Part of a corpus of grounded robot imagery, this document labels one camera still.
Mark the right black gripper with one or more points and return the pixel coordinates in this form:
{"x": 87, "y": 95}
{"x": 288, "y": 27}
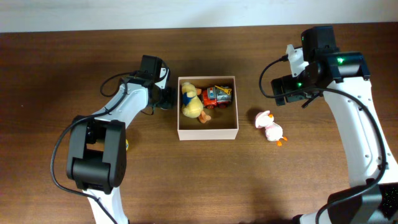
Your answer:
{"x": 278, "y": 92}

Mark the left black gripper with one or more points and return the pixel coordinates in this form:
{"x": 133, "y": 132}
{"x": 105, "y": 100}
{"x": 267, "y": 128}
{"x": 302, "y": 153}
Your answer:
{"x": 172, "y": 101}

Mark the yellow plush duck blue scarf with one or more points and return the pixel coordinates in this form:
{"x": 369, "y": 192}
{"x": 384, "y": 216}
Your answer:
{"x": 192, "y": 107}

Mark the red grey toy truck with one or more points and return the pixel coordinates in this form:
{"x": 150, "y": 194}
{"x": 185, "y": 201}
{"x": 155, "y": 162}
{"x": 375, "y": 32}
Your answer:
{"x": 217, "y": 96}

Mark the white pink toy duck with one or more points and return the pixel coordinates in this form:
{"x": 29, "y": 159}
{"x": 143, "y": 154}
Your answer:
{"x": 273, "y": 132}

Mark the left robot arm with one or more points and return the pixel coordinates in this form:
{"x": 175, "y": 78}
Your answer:
{"x": 98, "y": 145}

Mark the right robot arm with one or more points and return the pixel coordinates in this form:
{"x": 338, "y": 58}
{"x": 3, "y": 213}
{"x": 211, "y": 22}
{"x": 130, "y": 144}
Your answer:
{"x": 342, "y": 79}

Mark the pink cardboard box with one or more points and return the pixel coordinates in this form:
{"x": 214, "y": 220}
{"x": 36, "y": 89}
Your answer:
{"x": 224, "y": 123}

